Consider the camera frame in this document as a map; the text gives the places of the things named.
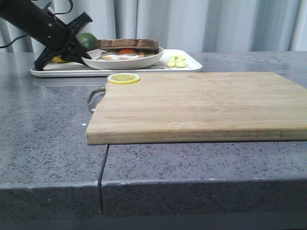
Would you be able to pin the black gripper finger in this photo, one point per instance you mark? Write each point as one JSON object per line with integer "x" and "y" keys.
{"x": 45, "y": 57}
{"x": 74, "y": 52}

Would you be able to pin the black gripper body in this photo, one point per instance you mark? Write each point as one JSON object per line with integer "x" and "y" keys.
{"x": 59, "y": 33}

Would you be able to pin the white round plate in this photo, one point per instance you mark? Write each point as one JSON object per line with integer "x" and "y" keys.
{"x": 121, "y": 64}

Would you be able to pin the bread slice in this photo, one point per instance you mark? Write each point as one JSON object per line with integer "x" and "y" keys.
{"x": 139, "y": 44}
{"x": 151, "y": 53}

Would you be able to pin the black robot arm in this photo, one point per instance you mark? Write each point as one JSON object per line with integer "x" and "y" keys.
{"x": 45, "y": 27}

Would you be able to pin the white bear-print tray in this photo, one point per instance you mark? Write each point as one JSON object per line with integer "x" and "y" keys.
{"x": 72, "y": 69}

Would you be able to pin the yellow lemon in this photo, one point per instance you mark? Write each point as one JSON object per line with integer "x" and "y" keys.
{"x": 58, "y": 60}

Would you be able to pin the green lime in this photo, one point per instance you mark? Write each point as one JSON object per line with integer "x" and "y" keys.
{"x": 87, "y": 40}

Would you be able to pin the fried egg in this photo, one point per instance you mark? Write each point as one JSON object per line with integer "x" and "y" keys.
{"x": 126, "y": 50}

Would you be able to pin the lemon slice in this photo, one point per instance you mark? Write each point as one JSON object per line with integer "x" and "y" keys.
{"x": 123, "y": 78}

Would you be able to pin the pale yellow plastic fork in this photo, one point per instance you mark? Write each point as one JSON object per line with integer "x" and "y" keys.
{"x": 171, "y": 61}

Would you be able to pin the grey pleated curtain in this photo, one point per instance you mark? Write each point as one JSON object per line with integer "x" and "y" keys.
{"x": 195, "y": 25}

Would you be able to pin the wooden cutting board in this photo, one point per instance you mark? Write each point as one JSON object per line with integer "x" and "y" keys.
{"x": 200, "y": 107}

